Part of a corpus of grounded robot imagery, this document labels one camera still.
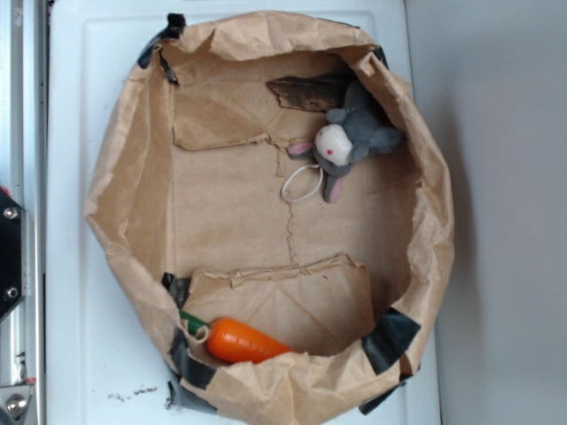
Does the brown paper bag tray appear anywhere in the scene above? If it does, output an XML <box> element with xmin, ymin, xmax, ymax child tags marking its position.
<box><xmin>85</xmin><ymin>11</ymin><xmax>454</xmax><ymax>424</ymax></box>

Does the gray plush bunny toy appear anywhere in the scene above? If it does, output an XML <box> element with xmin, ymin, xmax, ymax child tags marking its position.
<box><xmin>287</xmin><ymin>81</ymin><xmax>406</xmax><ymax>203</ymax></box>

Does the orange plastic toy carrot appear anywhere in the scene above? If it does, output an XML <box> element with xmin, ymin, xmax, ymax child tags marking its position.
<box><xmin>179</xmin><ymin>310</ymin><xmax>294</xmax><ymax>364</ymax></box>

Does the white tray board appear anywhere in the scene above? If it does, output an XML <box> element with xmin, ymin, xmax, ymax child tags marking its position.
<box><xmin>45</xmin><ymin>0</ymin><xmax>445</xmax><ymax>425</ymax></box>

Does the black metal bracket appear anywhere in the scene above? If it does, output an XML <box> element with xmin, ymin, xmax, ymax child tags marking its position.
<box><xmin>0</xmin><ymin>187</ymin><xmax>24</xmax><ymax>321</ymax></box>

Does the aluminium frame rail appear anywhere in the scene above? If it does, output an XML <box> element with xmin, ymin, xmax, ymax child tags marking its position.
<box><xmin>1</xmin><ymin>1</ymin><xmax>49</xmax><ymax>424</ymax></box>

